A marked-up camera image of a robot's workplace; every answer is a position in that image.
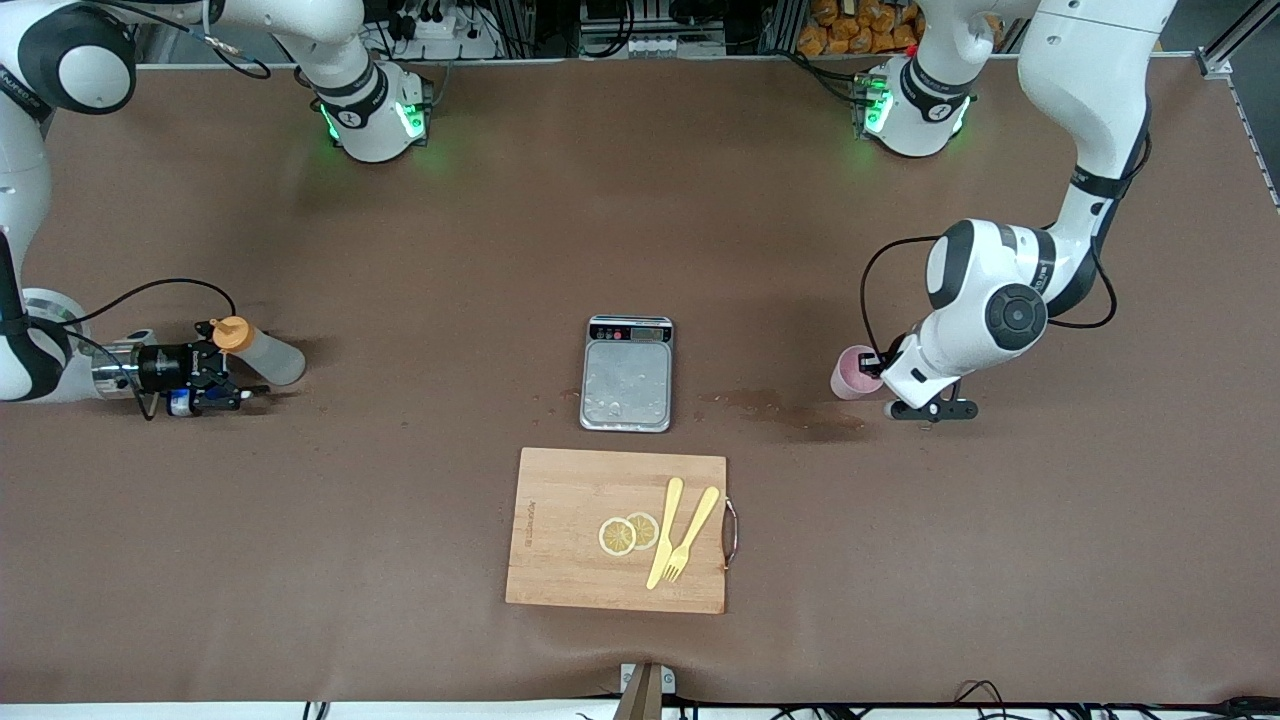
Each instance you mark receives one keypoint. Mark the orange snack packets pile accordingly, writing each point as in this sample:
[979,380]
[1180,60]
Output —
[860,25]

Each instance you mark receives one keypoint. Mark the white power strip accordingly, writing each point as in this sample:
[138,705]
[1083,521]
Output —
[440,30]

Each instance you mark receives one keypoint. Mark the sauce bottle with orange cap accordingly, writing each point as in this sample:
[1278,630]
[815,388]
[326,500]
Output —
[270,358]

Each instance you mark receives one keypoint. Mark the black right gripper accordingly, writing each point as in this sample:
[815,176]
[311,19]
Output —
[166,366]

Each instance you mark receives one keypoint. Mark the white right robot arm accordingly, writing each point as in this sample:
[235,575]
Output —
[340,60]

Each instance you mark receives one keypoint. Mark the brown table cover mat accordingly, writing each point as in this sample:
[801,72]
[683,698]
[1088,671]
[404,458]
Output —
[300,550]

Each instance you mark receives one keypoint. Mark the pink plastic cup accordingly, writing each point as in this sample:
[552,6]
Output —
[850,375]

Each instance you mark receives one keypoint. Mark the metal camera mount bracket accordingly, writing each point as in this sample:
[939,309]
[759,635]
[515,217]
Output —
[648,690]

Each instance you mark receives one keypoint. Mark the large liquid spill puddle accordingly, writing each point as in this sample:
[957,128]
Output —
[775,405]

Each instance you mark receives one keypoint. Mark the silver digital kitchen scale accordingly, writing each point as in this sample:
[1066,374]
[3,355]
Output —
[626,385]

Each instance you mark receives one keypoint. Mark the yellow plastic fork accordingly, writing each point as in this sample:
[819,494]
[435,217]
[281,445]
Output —
[697,525]

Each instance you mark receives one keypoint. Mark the wooden cutting board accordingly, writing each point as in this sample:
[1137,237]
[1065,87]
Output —
[565,500]

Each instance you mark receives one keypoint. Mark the yellow plastic knife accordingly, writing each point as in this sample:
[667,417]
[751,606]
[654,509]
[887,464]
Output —
[667,520]

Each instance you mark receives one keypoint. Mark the lemon slice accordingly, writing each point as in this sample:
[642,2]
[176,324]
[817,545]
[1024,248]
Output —
[647,528]
[616,537]

